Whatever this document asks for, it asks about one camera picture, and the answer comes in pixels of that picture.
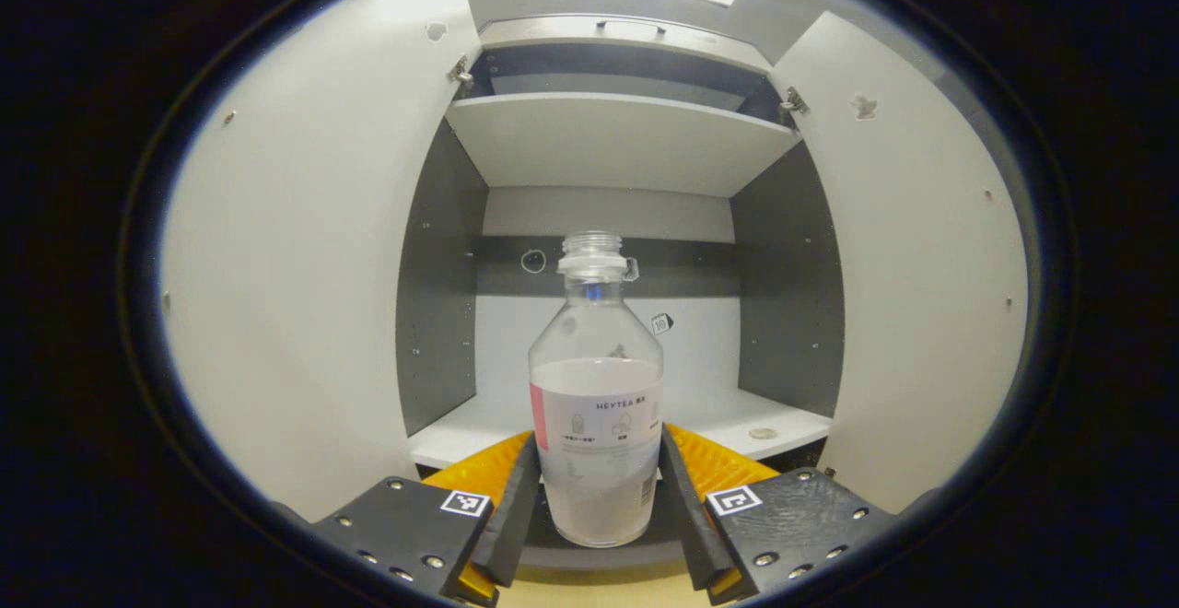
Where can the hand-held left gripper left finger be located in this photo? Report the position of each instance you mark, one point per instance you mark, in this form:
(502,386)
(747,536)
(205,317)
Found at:
(518,516)

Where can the grey cabinet door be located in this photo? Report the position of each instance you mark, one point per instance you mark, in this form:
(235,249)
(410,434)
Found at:
(304,267)
(921,267)

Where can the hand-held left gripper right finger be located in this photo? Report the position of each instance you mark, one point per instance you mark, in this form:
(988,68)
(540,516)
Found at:
(686,525)

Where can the clear plastic bottle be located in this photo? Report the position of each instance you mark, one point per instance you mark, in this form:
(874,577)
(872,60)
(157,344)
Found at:
(594,461)

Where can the grey cabinet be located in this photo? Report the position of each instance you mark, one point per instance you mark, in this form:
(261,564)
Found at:
(608,143)

